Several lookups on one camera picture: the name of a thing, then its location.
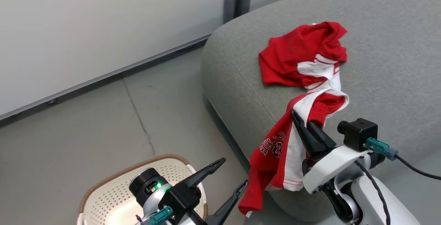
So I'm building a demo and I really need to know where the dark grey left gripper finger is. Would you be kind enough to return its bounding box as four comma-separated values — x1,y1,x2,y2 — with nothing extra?
182,157,227,188
206,179,249,225

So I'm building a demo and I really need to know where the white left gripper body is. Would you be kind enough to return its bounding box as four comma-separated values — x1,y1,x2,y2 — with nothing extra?
172,206,209,225

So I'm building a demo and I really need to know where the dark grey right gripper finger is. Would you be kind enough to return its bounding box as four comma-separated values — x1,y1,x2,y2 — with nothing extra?
306,121,337,152
291,110,325,157

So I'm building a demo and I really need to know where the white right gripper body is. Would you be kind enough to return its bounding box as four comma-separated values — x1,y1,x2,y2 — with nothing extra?
302,145,371,195

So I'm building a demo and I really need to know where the red and white shirt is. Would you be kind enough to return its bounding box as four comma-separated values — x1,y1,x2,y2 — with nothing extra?
238,21,350,217

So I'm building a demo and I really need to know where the grey fabric sofa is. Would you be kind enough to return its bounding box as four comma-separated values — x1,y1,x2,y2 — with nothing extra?
201,0,441,223

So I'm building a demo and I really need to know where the beige perforated laundry basket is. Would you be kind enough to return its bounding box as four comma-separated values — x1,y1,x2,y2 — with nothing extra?
77,154,208,225

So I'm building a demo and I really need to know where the wide white partition panel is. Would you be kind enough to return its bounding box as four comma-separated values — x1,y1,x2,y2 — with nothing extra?
0,0,246,126

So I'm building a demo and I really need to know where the left camera cable teal plug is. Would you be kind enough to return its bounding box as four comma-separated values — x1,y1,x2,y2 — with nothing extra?
135,206,174,225

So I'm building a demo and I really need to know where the camera cable teal plug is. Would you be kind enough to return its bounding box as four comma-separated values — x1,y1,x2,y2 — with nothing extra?
365,137,441,181
135,206,174,225

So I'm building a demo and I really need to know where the right camera cable teal plug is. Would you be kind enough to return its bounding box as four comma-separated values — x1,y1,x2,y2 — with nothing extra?
365,137,441,181

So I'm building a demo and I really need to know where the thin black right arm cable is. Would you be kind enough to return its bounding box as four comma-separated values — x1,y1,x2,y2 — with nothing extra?
354,161,392,225

